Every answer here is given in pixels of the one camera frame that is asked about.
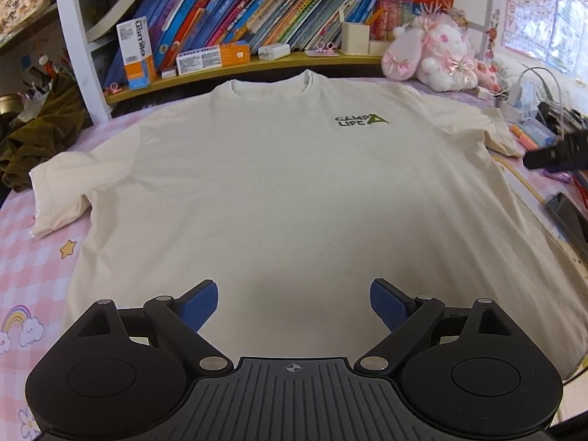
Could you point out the alphabet wall poster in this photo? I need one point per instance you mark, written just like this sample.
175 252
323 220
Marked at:
553 32

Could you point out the row of colourful books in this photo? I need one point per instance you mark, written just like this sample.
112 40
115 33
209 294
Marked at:
180 26

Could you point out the brass bowl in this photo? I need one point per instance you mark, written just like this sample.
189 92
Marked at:
11 104

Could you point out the brown velvet cloth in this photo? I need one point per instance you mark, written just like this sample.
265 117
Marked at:
59 124

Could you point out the orange marker pen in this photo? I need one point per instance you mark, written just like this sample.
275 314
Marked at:
523 138

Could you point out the white power adapter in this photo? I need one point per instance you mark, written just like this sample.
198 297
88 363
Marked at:
521 104

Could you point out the pink checkered table mat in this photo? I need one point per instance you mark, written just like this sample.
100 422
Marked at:
35 275

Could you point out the tall white orange box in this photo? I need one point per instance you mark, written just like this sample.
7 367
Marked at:
138 59

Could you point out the beige pen holder box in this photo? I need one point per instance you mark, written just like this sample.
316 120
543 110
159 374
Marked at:
355 39

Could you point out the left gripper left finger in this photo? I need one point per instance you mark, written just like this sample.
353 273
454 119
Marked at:
176 323

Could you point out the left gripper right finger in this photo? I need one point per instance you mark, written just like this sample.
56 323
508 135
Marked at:
410 322

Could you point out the black smartphone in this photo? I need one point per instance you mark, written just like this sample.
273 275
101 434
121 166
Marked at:
569 221

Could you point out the pink white plush bunny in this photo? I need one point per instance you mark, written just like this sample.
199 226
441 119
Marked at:
436 52

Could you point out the white charger on shelf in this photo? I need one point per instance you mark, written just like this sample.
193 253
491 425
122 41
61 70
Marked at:
273 52

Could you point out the cream t-shirt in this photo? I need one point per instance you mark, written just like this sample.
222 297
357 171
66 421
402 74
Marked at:
293 197

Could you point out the flat white orange box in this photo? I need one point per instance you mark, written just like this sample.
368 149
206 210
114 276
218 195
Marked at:
213 57

